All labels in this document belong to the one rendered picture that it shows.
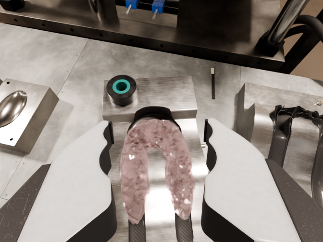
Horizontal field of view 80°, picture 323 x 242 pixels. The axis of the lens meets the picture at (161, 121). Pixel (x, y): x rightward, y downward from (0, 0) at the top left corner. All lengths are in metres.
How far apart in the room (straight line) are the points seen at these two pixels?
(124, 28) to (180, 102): 0.52
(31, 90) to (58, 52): 0.24
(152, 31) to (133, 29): 0.09
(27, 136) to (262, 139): 0.64
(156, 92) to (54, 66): 0.45
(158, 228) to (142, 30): 0.76
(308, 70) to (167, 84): 1.85
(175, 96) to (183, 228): 0.33
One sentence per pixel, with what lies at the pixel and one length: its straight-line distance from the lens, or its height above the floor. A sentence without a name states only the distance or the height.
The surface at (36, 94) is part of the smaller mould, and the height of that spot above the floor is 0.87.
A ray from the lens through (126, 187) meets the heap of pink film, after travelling 0.47.
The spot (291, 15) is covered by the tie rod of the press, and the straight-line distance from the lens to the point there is 0.86.
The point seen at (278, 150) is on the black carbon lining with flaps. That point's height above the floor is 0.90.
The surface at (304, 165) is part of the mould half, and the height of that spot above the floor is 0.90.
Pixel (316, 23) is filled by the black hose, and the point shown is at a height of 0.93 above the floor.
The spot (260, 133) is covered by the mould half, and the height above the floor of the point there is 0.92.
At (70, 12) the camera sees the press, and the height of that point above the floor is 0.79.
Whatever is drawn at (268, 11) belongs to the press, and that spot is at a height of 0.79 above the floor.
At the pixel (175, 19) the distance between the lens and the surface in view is 0.94.
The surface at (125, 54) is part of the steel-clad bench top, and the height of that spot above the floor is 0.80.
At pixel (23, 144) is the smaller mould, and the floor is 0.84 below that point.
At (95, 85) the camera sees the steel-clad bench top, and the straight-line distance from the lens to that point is 0.74.
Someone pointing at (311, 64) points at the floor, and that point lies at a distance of 2.37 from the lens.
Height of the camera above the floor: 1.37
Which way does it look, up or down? 63 degrees down
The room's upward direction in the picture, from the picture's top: 3 degrees clockwise
